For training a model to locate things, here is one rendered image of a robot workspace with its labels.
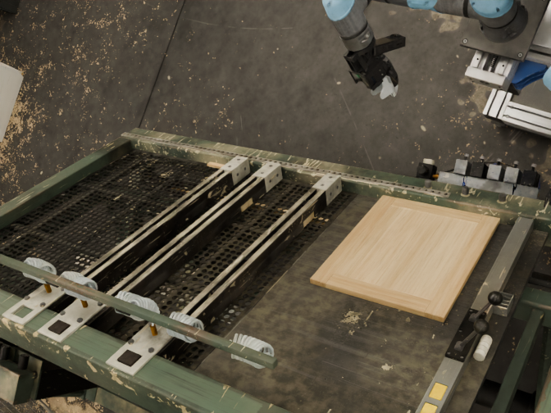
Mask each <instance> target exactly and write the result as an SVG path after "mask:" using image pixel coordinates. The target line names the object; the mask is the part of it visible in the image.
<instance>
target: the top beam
mask: <svg viewBox="0 0 551 413"><path fill-rule="evenodd" d="M22 299H24V298H22V297H18V296H16V295H14V294H12V293H9V292H7V291H4V290H2V289H0V338H3V339H5V340H7V341H8V342H10V343H13V344H15V345H17V346H18V347H21V348H23V349H25V350H26V351H28V352H32V353H34V354H35V355H37V356H40V357H42V358H43V359H45V360H47V361H50V362H52V363H53V364H55V365H58V366H60V367H61V368H63V369H65V370H69V371H70V372H72V373H74V374H77V375H78V376H80V377H82V378H84V379H87V380H88V381H90V382H92V383H94V384H97V385H98V386H100V387H103V388H105V389H107V390H109V391H111V392H113V393H115V394H117V395H119V396H121V397H123V398H125V399H127V400H129V401H131V402H133V403H135V404H137V405H140V406H142V407H144V408H146V409H148V410H150V411H152V412H154V413H293V412H290V411H287V410H285V409H283V408H281V407H278V406H276V405H273V404H271V403H269V402H266V401H263V400H262V399H260V398H257V397H254V396H252V395H250V394H248V393H245V392H242V391H240V390H238V389H236V388H233V387H231V386H229V385H227V384H224V383H221V382H219V381H217V380H214V379H212V378H209V377H207V376H206V375H203V374H200V373H198V372H196V371H193V370H191V369H188V368H186V367H184V366H182V365H179V364H176V363H175V362H173V361H169V360H167V359H165V358H163V357H160V356H158V355H155V356H154V357H153V358H152V359H151V360H150V361H149V362H148V363H147V364H146V365H145V366H144V367H143V368H142V369H141V370H140V371H139V372H137V373H136V374H135V375H134V376H132V375H130V374H127V373H125V372H123V371H121V370H118V369H116V368H114V367H112V366H110V365H107V364H106V361H107V360H108V359H109V358H110V357H111V356H112V355H114V354H115V353H116V352H117V351H118V350H119V349H120V348H121V347H123V346H124V345H125V344H126V342H125V341H122V340H120V339H118V338H115V337H112V336H111V335H109V334H105V333H104V332H101V331H99V330H97V329H94V328H91V327H89V326H87V325H85V324H83V325H82V326H80V327H79V328H78V329H77V330H76V331H75V332H74V333H73V334H72V335H70V336H69V337H68V338H67V339H65V340H64V341H63V342H62V343H59V342H57V341H55V340H53V339H51V338H49V337H46V336H44V335H42V334H40V333H38V330H39V329H40V328H42V327H43V326H44V325H45V324H47V322H49V321H50V320H51V319H52V318H54V317H55V316H57V315H58V313H56V312H55V311H51V310H49V309H47V308H46V309H45V310H44V311H42V312H41V313H40V314H38V315H37V316H35V317H34V318H33V319H32V320H31V321H30V322H28V323H27V324H25V325H21V324H18V323H16V322H14V321H12V320H9V319H7V318H5V317H3V316H2V314H3V313H4V312H6V311H7V310H9V309H10V308H11V307H13V306H14V305H15V304H17V303H18V302H20V301H21V300H22ZM31 311H33V310H32V309H29V308H28V307H26V306H23V307H22V308H21V309H20V310H18V311H17V312H15V313H14V314H13V315H16V316H19V317H20V318H22V319H23V318H24V317H25V316H27V315H28V314H29V313H30V312H31Z"/></svg>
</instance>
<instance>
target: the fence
mask: <svg viewBox="0 0 551 413"><path fill-rule="evenodd" d="M533 225H534V220H532V219H528V218H524V217H520V216H519V217H518V218H517V221H516V223H515V225H514V226H513V228H512V231H511V233H510V234H509V235H508V238H507V240H506V242H505V244H504V245H503V248H502V249H501V251H500V253H499V255H498V257H497V259H496V261H495V263H494V264H493V266H492V268H491V270H490V272H489V274H488V276H487V278H486V279H485V282H484V283H483V285H482V287H481V289H480V291H479V293H478V294H477V296H476V299H475V301H474V302H473V304H472V306H471V309H475V310H478V311H479V310H481V309H482V308H483V307H484V306H485V305H486V304H487V303H488V302H489V301H488V295H489V293H491V292H493V291H498V292H500V291H501V292H502V291H503V290H504V288H505V286H506V284H507V282H508V280H509V278H510V276H511V274H512V271H513V269H514V267H515V265H516V263H517V261H518V259H519V257H520V255H521V253H522V251H523V249H524V246H525V245H526V242H527V240H528V238H529V237H530V235H531V232H532V230H533ZM493 308H494V305H491V306H490V307H488V308H487V309H486V310H485V311H484V312H486V313H487V316H486V318H485V320H486V321H487V322H489V320H490V317H491V315H492V313H493ZM481 335H482V334H477V336H476V339H475V341H474V343H473V344H472V346H471V349H470V351H469V352H468V355H467V358H466V360H465V361H464V362H460V361H455V360H453V359H450V358H447V357H444V359H443V361H442V363H441V365H440V367H439V369H438V370H437V372H436V374H435V377H434V378H433V380H432V382H431V384H430V386H429V387H428V389H427V391H426V394H425V396H424V397H423V399H422V400H421V403H420V405H419V407H418V408H417V411H416V413H421V410H422V408H423V406H424V405H425V403H429V404H431V405H434V406H437V409H436V411H435V413H445V411H446V409H447V407H448V404H449V402H450V400H451V398H452V396H453V394H454V392H455V390H456V388H457V386H458V383H459V381H460V379H461V377H462V375H463V373H464V371H465V369H466V368H467V365H468V363H469V360H470V359H471V356H472V354H473V352H474V351H475V349H476V346H477V344H478V342H479V341H480V337H481ZM435 383H438V384H443V385H445V386H447V389H446V391H445V393H444V395H443V397H442V399H441V401H440V400H437V399H434V398H433V397H429V395H430V393H431V391H432V389H433V387H434V386H435Z"/></svg>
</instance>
